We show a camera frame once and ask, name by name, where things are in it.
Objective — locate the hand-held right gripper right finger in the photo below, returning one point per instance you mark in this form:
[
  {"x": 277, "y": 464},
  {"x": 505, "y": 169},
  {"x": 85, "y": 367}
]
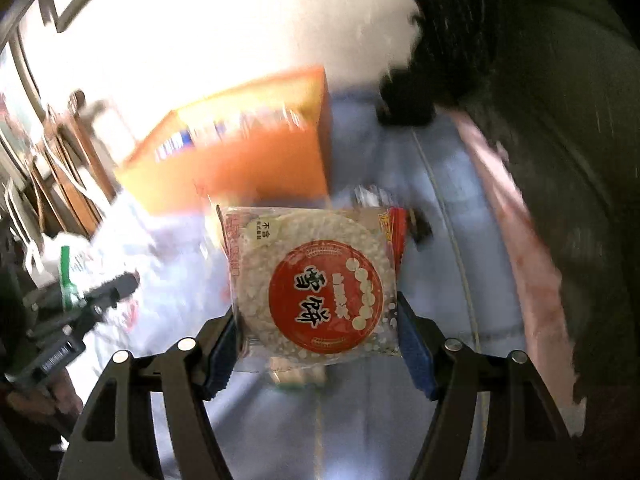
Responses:
[{"x": 415, "y": 350}]

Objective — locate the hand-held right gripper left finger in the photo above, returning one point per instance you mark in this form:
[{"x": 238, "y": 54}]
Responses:
[{"x": 222, "y": 360}]

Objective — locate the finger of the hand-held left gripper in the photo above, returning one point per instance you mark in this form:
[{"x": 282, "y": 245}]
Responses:
[{"x": 107, "y": 295}]

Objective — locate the round rice cracker packet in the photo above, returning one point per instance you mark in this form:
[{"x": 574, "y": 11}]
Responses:
[{"x": 315, "y": 285}]

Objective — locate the orange cardboard box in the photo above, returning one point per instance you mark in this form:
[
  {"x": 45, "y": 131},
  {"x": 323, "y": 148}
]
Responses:
[{"x": 240, "y": 170}]

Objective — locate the person's left hand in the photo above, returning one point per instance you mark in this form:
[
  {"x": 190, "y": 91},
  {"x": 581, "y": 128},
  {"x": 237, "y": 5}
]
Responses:
[{"x": 45, "y": 400}]

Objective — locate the white plastic bag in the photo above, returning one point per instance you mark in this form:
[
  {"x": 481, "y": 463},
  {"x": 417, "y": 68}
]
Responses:
[{"x": 65, "y": 260}]

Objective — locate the red snack packet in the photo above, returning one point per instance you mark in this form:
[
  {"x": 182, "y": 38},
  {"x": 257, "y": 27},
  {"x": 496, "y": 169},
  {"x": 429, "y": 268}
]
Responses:
[{"x": 400, "y": 235}]

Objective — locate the small dark object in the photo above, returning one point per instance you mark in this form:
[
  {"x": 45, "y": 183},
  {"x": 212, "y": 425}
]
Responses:
[{"x": 421, "y": 227}]

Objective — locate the pink cloth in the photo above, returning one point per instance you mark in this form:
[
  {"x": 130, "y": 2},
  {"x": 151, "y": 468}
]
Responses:
[{"x": 520, "y": 260}]

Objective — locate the wooden chair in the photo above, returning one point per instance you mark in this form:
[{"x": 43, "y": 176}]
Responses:
[{"x": 75, "y": 160}]

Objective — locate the light blue cloth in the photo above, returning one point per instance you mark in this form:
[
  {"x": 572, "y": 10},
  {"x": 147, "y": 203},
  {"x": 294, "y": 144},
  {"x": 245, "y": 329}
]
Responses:
[{"x": 380, "y": 160}]

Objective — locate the dark cloth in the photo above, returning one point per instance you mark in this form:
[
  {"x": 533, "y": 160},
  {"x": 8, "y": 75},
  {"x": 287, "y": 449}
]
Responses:
[{"x": 550, "y": 110}]

